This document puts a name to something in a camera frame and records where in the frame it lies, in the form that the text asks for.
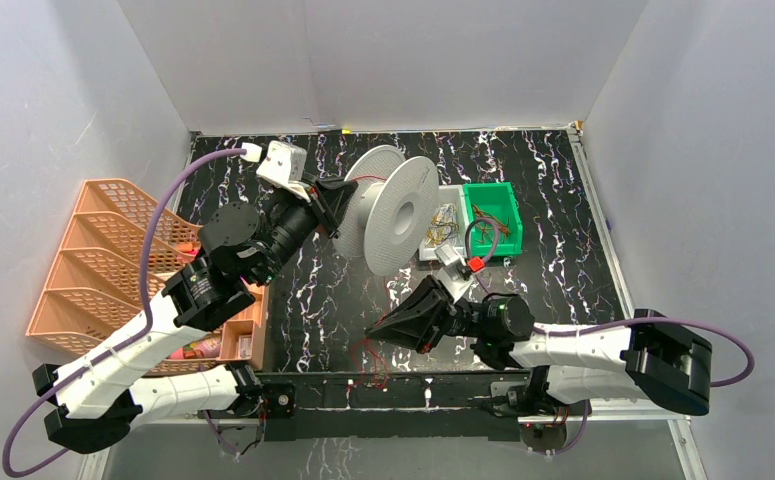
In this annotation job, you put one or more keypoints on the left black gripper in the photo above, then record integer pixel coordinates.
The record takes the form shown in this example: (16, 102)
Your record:
(318, 202)

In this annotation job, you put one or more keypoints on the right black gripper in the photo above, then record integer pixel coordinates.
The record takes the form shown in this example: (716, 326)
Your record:
(419, 319)

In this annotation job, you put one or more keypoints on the white perforated cable spool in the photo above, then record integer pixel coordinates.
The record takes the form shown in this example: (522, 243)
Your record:
(390, 210)

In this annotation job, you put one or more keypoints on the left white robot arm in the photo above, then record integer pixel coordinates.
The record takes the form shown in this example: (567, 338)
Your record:
(100, 397)

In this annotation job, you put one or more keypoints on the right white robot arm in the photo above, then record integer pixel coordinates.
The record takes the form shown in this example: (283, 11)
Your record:
(660, 361)

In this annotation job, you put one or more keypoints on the white parts bin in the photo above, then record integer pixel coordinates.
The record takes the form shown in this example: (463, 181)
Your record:
(447, 225)

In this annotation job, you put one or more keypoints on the green parts bin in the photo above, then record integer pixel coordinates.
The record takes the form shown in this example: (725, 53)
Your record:
(497, 201)

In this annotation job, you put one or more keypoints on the pink marker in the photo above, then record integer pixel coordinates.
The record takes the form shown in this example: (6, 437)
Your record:
(190, 248)

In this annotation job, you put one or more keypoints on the orange file organizer rack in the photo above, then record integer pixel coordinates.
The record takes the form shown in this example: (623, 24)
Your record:
(92, 287)

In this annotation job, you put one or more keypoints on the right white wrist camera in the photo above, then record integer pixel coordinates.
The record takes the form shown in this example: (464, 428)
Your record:
(454, 274)

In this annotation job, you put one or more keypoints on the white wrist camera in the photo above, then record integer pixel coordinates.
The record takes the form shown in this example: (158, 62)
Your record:
(454, 274)
(281, 164)

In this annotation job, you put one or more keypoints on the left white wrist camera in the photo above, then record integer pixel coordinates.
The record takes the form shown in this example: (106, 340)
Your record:
(281, 164)

